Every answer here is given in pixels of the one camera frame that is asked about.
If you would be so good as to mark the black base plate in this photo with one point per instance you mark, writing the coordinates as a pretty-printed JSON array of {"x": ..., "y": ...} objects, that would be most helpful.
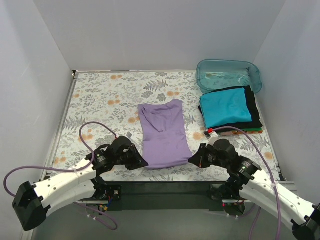
[{"x": 168, "y": 195}]

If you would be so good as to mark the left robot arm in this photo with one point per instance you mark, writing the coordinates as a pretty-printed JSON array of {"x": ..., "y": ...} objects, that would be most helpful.
[{"x": 33, "y": 203}]

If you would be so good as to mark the teal folded t shirt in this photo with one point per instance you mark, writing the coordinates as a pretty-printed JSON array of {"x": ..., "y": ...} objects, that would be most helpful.
[{"x": 225, "y": 107}]

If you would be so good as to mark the pink folded t shirt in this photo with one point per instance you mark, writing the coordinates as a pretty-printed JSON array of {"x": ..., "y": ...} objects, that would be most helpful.
[{"x": 227, "y": 133}]

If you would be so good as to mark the teal plastic bin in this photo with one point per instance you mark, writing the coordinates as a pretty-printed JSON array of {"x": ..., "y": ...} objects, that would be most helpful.
[{"x": 213, "y": 74}]

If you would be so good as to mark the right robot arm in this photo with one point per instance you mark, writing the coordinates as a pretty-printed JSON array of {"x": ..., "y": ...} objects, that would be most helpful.
[{"x": 248, "y": 181}]

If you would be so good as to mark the purple t shirt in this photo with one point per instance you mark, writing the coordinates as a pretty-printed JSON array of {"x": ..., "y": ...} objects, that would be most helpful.
[{"x": 164, "y": 138}]

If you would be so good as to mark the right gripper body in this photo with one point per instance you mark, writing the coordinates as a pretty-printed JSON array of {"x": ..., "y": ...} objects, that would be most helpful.
[{"x": 201, "y": 157}]

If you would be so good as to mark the green folded t shirt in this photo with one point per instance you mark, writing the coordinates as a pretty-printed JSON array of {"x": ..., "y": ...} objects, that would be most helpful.
[{"x": 258, "y": 130}]

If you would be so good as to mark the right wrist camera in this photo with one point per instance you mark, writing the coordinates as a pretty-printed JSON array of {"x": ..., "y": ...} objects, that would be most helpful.
[{"x": 211, "y": 136}]

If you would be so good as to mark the floral table mat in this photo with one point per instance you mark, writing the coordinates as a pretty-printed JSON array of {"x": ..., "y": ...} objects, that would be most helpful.
[{"x": 113, "y": 98}]

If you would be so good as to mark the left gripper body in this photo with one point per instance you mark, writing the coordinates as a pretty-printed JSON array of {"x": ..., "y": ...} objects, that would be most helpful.
[{"x": 135, "y": 157}]

